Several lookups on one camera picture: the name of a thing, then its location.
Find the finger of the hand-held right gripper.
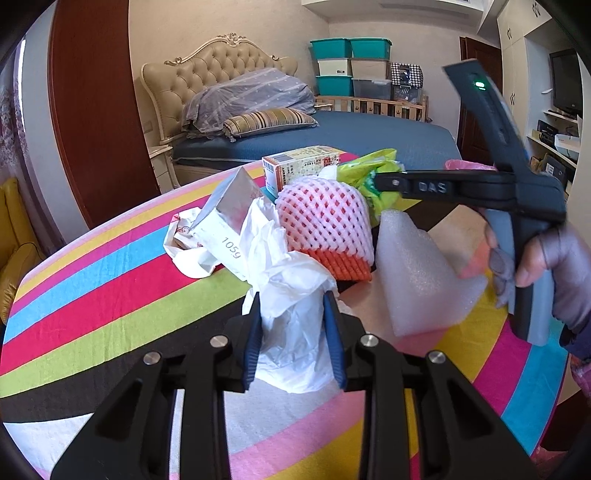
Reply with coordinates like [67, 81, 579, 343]
[373, 169, 411, 199]

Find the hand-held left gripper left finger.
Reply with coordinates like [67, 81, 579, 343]
[51, 291, 264, 480]

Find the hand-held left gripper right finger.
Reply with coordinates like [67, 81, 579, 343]
[322, 292, 539, 480]

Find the green plastic wrapper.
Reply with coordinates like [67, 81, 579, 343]
[336, 148, 402, 222]

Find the white thin plastic bag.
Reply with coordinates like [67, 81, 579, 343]
[247, 196, 342, 394]

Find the pink bin with plastic liner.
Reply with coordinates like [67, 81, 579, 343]
[444, 159, 492, 172]

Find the pink foam fruit net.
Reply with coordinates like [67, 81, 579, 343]
[276, 178, 375, 283]

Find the beige printed carton box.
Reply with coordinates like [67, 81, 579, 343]
[262, 145, 342, 195]

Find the person's right forearm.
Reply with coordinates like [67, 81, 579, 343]
[556, 318, 591, 365]

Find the person's right hand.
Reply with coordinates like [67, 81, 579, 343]
[459, 225, 591, 329]

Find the black safe box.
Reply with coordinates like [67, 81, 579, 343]
[538, 154, 568, 183]

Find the bed with blue sheet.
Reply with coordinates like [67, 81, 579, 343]
[171, 111, 462, 174]

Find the dark brown room door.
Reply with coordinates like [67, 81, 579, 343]
[458, 36, 504, 158]

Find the white shelf box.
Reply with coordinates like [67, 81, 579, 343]
[554, 133, 580, 158]

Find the wooden cot railing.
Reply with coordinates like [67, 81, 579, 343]
[314, 95, 429, 123]

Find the white foam sheet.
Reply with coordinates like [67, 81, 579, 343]
[376, 208, 489, 339]

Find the black white checkered bag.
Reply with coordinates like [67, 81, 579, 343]
[389, 62, 423, 88]

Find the white red-printed plastic bag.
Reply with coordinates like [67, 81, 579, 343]
[163, 208, 218, 278]

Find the white box with silver inside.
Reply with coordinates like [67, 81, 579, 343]
[189, 167, 265, 281]

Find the black television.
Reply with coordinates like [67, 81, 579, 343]
[549, 48, 585, 116]

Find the gold striped pillow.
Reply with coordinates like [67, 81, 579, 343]
[223, 108, 319, 138]

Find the stack of plastic storage boxes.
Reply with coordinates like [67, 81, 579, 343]
[309, 38, 393, 100]

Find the colourful striped tablecloth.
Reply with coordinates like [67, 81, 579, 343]
[0, 152, 571, 480]

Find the grey-blue striped duvet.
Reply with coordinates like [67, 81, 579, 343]
[182, 68, 319, 134]

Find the cream nightstand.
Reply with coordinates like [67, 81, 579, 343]
[148, 142, 180, 195]

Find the beige tufted bed headboard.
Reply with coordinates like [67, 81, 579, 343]
[140, 33, 298, 139]

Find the yellow leather armchair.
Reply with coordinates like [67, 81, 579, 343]
[0, 178, 47, 324]

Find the reddish brown wooden panel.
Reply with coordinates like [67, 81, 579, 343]
[47, 0, 160, 229]

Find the lace patterned curtain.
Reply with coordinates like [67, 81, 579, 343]
[0, 69, 24, 183]

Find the cream built-in wall cabinet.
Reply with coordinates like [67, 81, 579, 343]
[496, 0, 591, 195]

